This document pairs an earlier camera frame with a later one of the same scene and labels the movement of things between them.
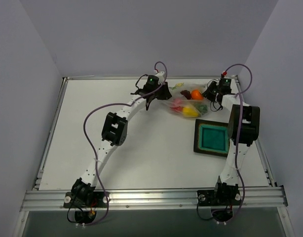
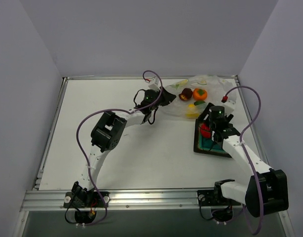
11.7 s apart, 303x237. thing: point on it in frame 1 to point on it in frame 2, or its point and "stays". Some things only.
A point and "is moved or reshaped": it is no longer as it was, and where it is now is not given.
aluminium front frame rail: (155, 200) stays
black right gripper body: (211, 91) to (213, 135)
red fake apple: (177, 105) to (205, 131)
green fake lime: (203, 108) to (198, 102)
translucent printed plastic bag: (187, 101) is moved or reshaped
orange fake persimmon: (196, 95) stays
